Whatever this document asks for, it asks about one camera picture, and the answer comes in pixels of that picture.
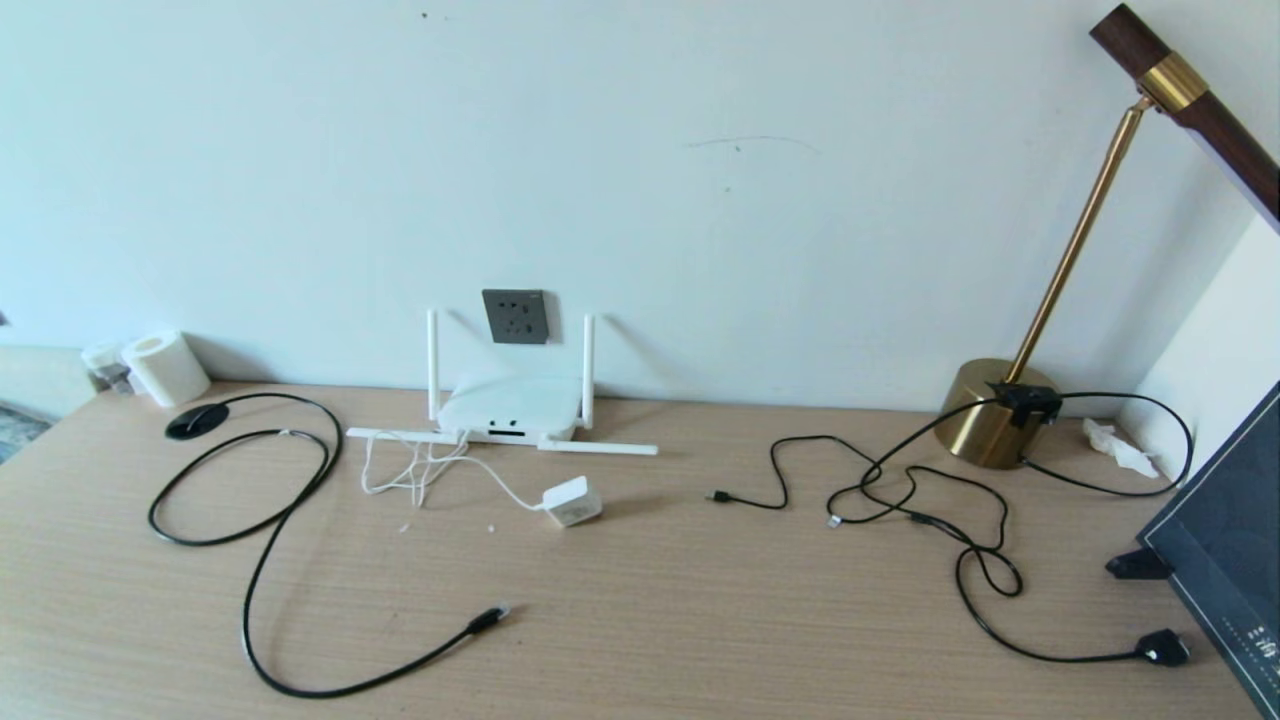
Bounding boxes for white power adapter with cord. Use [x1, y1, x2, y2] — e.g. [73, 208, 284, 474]
[360, 430, 605, 529]

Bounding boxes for black ethernet cable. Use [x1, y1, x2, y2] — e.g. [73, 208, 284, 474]
[147, 391, 514, 700]

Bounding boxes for white router with antennas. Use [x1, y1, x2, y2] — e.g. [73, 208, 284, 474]
[345, 308, 661, 458]

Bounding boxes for brass desk lamp wooden head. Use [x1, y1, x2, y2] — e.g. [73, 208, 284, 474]
[934, 2, 1280, 472]

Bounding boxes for black box on lamp base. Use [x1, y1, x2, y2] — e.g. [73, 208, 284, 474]
[987, 380, 1064, 430]

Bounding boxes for white toilet paper roll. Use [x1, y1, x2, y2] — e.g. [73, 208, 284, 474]
[121, 329, 213, 409]

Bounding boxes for crumpled white tissue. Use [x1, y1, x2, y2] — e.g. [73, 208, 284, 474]
[1081, 416, 1162, 480]

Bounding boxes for small clear jar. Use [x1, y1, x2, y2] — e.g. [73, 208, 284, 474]
[81, 342, 135, 396]

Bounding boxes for black board stand foot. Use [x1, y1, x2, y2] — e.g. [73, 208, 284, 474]
[1104, 547, 1174, 582]

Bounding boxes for dark framed board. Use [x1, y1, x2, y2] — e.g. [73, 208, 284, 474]
[1139, 379, 1280, 720]

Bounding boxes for grey wall socket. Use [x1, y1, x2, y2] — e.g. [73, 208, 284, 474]
[481, 288, 550, 346]

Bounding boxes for black USB cable white tip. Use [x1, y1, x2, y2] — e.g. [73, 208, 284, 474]
[705, 434, 919, 529]

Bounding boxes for black desk cable grommet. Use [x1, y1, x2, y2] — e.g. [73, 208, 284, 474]
[164, 403, 231, 442]

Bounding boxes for short black lamp cable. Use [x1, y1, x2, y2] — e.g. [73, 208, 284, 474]
[1020, 392, 1197, 498]

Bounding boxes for black lamp cord with plug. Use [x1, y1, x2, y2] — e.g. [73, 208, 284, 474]
[826, 398, 1193, 669]

